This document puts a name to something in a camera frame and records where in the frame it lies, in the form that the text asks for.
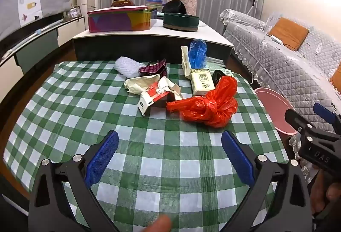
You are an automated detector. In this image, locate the person's left hand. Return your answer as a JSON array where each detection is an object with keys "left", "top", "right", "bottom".
[{"left": 142, "top": 215, "right": 172, "bottom": 232}]

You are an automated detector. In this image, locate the clear green printed plastic packet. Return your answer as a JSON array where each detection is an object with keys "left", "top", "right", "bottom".
[{"left": 206, "top": 56, "right": 235, "bottom": 79}]

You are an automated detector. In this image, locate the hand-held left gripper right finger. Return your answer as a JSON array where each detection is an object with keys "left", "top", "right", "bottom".
[{"left": 221, "top": 130, "right": 316, "bottom": 232}]

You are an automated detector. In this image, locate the white cabinet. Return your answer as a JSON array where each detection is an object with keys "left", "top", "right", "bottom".
[{"left": 0, "top": 15, "right": 88, "bottom": 77}]

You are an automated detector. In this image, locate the pink plastic bin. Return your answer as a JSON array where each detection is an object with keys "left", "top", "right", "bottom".
[{"left": 254, "top": 88, "right": 299, "bottom": 135}]

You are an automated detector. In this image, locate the pink lace bag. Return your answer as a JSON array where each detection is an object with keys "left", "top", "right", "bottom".
[{"left": 167, "top": 0, "right": 197, "bottom": 17}]

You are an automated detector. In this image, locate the white coffee table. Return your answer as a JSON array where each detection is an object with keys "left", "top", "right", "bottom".
[{"left": 72, "top": 19, "right": 234, "bottom": 64}]

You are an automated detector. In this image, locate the orange cushion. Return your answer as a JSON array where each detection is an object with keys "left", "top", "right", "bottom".
[
  {"left": 329, "top": 64, "right": 341, "bottom": 90},
  {"left": 268, "top": 18, "right": 309, "bottom": 52}
]

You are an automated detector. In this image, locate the black hat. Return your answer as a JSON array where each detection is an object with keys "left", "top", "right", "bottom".
[{"left": 162, "top": 0, "right": 187, "bottom": 15}]

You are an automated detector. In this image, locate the grey deer print cover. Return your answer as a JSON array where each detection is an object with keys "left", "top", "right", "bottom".
[{"left": 0, "top": 0, "right": 73, "bottom": 38}]

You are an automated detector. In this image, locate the beige tissue pack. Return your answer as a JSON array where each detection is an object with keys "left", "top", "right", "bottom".
[{"left": 190, "top": 68, "right": 216, "bottom": 96}]

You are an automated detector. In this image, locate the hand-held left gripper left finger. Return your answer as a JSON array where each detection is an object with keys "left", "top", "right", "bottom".
[{"left": 28, "top": 130, "right": 119, "bottom": 232}]

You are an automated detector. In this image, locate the white bubble wrap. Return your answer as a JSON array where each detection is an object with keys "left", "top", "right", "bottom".
[{"left": 114, "top": 56, "right": 146, "bottom": 79}]

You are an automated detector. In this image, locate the torn red white carton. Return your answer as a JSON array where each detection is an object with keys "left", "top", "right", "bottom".
[{"left": 137, "top": 77, "right": 183, "bottom": 116}]

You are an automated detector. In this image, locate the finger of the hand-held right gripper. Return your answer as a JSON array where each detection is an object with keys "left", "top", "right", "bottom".
[
  {"left": 313, "top": 103, "right": 341, "bottom": 129},
  {"left": 285, "top": 109, "right": 320, "bottom": 147}
]

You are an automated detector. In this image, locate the person's right hand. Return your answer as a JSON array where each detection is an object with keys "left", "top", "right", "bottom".
[{"left": 310, "top": 171, "right": 341, "bottom": 219}]

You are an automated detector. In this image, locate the green checkered tablecloth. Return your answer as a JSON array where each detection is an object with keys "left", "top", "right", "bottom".
[{"left": 3, "top": 60, "right": 289, "bottom": 232}]

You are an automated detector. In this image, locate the red plastic bag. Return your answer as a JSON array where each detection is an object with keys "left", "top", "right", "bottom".
[{"left": 166, "top": 76, "right": 238, "bottom": 128}]

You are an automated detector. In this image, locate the small photo frame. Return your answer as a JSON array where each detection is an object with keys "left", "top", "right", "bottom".
[{"left": 64, "top": 7, "right": 82, "bottom": 20}]

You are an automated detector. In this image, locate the dark green round box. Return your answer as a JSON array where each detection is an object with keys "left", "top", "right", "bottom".
[{"left": 163, "top": 12, "right": 200, "bottom": 32}]

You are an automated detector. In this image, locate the colourful tin box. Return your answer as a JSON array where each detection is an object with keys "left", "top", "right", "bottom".
[{"left": 87, "top": 7, "right": 157, "bottom": 33}]

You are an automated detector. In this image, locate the blue plastic bag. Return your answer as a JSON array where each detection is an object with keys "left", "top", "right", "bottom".
[{"left": 189, "top": 39, "right": 208, "bottom": 69}]

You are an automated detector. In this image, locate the white cable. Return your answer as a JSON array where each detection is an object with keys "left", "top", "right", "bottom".
[{"left": 250, "top": 18, "right": 275, "bottom": 85}]

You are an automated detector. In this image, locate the black tape roll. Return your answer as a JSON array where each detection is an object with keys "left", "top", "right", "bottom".
[{"left": 213, "top": 69, "right": 227, "bottom": 89}]

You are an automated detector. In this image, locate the maroon patterned wrapper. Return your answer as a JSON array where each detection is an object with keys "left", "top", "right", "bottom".
[{"left": 139, "top": 59, "right": 168, "bottom": 79}]

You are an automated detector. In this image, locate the crumpled cream paper bag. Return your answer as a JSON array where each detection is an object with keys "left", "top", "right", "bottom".
[{"left": 124, "top": 74, "right": 161, "bottom": 96}]

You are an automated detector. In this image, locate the grey quilted sofa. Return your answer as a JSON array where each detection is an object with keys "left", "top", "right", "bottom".
[{"left": 219, "top": 9, "right": 341, "bottom": 186}]

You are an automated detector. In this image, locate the brown glossy teapot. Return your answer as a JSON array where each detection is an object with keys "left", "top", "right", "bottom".
[{"left": 110, "top": 0, "right": 134, "bottom": 8}]

